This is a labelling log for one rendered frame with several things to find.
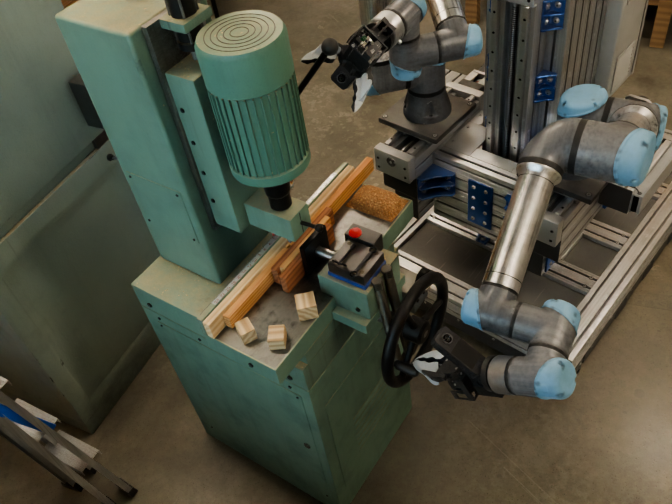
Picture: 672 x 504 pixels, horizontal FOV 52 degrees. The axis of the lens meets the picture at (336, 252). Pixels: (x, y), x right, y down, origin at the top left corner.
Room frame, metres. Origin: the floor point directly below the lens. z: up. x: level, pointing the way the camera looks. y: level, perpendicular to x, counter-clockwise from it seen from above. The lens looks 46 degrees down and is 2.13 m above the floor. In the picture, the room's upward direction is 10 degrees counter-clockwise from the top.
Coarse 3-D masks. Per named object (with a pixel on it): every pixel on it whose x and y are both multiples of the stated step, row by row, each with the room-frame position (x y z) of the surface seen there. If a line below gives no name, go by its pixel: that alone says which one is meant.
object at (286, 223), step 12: (264, 192) 1.26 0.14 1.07; (252, 204) 1.23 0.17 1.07; (264, 204) 1.22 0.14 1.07; (300, 204) 1.20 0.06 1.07; (252, 216) 1.22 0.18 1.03; (264, 216) 1.20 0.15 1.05; (276, 216) 1.17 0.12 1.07; (288, 216) 1.16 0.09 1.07; (300, 216) 1.17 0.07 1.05; (264, 228) 1.20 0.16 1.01; (276, 228) 1.18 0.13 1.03; (288, 228) 1.15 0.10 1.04; (300, 228) 1.17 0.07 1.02
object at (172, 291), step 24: (264, 240) 1.38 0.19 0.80; (168, 264) 1.35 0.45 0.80; (240, 264) 1.31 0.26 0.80; (144, 288) 1.28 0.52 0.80; (168, 288) 1.27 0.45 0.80; (192, 288) 1.25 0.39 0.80; (216, 288) 1.24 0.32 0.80; (168, 312) 1.23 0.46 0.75; (192, 312) 1.17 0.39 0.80; (336, 336) 1.03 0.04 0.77; (312, 360) 0.96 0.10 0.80; (312, 384) 0.95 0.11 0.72
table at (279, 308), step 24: (336, 216) 1.32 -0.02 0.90; (360, 216) 1.30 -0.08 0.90; (408, 216) 1.31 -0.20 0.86; (336, 240) 1.23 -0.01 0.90; (384, 240) 1.22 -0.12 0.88; (312, 288) 1.09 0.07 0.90; (264, 312) 1.04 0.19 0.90; (288, 312) 1.03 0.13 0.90; (336, 312) 1.03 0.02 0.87; (216, 336) 1.00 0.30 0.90; (264, 336) 0.97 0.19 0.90; (288, 336) 0.96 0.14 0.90; (312, 336) 0.97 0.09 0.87; (240, 360) 0.95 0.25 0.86; (264, 360) 0.91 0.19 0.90; (288, 360) 0.91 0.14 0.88
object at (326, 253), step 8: (320, 232) 1.17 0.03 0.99; (312, 240) 1.15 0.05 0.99; (320, 240) 1.17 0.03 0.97; (304, 248) 1.13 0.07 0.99; (312, 248) 1.15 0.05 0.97; (320, 248) 1.15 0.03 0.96; (328, 248) 1.19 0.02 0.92; (304, 256) 1.13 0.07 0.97; (312, 256) 1.14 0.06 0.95; (320, 256) 1.14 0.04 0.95; (328, 256) 1.13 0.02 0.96; (304, 264) 1.13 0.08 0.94; (312, 264) 1.14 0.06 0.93
